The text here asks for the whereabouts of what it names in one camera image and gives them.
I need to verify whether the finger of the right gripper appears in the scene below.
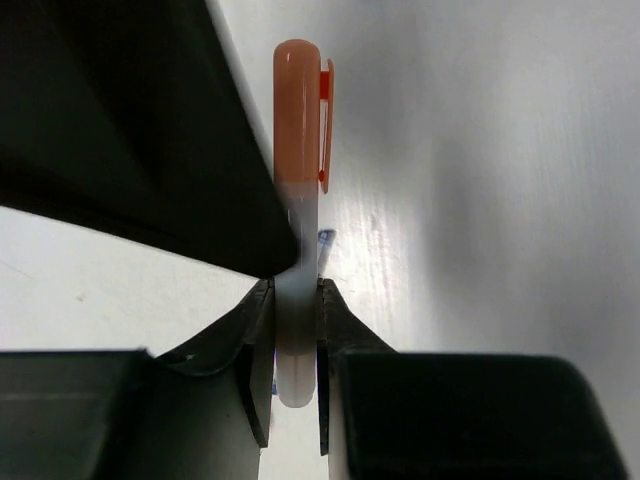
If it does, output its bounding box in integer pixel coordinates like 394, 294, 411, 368
1, 1, 299, 278

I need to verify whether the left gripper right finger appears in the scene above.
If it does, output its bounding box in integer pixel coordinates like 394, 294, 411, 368
316, 279, 628, 479

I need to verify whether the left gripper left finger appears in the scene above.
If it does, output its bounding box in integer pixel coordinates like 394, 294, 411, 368
1, 280, 274, 479

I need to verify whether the orange capped highlighter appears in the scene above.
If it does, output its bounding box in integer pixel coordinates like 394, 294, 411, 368
273, 39, 335, 408

